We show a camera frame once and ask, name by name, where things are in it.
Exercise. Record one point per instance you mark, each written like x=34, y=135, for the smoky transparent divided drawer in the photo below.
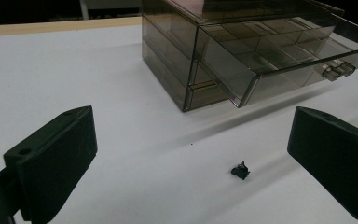
x=270, y=53

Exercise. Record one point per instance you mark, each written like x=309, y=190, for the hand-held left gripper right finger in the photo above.
x=335, y=161

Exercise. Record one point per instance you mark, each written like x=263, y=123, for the smoky transparent drawer organizer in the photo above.
x=171, y=53

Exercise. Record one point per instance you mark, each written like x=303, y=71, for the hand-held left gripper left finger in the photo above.
x=52, y=161

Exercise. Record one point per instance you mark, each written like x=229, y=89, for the metal stand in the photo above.
x=84, y=9

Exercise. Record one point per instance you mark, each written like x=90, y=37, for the small black clip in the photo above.
x=240, y=171

